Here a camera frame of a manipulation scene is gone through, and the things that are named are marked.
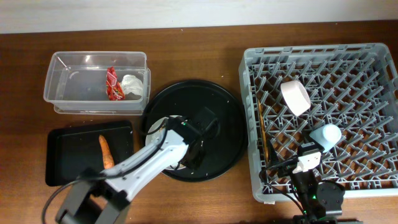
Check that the clear plastic storage box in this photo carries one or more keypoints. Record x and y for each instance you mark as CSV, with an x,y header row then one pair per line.
x,y
76,82

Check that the grey plastic dishwasher rack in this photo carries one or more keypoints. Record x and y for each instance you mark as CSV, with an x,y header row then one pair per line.
x,y
352,86

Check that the red snack wrapper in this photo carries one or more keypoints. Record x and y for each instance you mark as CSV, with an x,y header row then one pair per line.
x,y
113,87

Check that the pink plastic bowl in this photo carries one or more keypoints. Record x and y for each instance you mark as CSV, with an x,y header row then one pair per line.
x,y
295,97

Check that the grey plate with food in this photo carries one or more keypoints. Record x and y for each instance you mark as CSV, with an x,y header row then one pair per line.
x,y
155,131

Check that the round black serving tray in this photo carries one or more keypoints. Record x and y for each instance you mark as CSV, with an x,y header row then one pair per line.
x,y
188,97

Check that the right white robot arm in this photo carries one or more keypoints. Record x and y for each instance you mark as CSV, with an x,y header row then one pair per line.
x,y
320,201

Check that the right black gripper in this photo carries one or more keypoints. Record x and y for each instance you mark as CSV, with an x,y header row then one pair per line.
x,y
287,167

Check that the wooden chopstick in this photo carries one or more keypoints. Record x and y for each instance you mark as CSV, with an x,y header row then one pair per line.
x,y
263,133

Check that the orange carrot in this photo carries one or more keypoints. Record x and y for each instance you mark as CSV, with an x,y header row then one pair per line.
x,y
108,160

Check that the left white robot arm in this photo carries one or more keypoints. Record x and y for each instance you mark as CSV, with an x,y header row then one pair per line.
x,y
105,197

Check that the white paper napkin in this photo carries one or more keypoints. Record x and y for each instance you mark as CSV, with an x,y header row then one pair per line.
x,y
131,85

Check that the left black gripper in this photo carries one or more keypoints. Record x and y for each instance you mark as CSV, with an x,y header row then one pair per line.
x,y
197,163

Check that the black rectangular bin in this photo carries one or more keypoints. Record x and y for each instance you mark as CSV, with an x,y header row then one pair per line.
x,y
70,151

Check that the light blue plastic cup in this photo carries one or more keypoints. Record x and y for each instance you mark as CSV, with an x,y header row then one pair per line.
x,y
327,136

